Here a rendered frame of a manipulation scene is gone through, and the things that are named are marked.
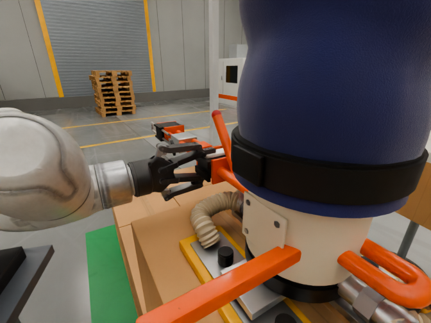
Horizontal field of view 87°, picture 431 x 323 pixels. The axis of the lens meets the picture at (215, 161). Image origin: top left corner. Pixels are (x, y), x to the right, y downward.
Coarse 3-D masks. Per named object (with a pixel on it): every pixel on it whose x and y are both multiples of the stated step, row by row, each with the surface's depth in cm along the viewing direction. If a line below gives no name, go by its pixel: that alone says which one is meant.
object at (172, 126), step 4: (160, 124) 81; (164, 124) 81; (168, 124) 81; (172, 124) 81; (176, 124) 81; (180, 124) 81; (164, 128) 77; (168, 128) 78; (172, 128) 79; (176, 128) 80; (180, 128) 80; (172, 132) 79; (164, 136) 79; (168, 140) 80
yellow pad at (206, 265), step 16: (192, 240) 46; (224, 240) 45; (192, 256) 42; (208, 256) 42; (224, 256) 38; (240, 256) 42; (208, 272) 39; (240, 304) 33; (288, 304) 34; (224, 320) 33; (240, 320) 32; (256, 320) 31; (272, 320) 31; (288, 320) 29; (304, 320) 32
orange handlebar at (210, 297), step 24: (264, 264) 26; (288, 264) 27; (360, 264) 26; (384, 264) 27; (408, 264) 25; (216, 288) 23; (240, 288) 23; (384, 288) 23; (408, 288) 23; (168, 312) 21; (192, 312) 21
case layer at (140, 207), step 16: (192, 192) 171; (208, 192) 171; (112, 208) 171; (128, 208) 152; (144, 208) 152; (160, 208) 152; (128, 224) 137; (128, 240) 124; (128, 256) 113; (128, 272) 136; (144, 304) 90
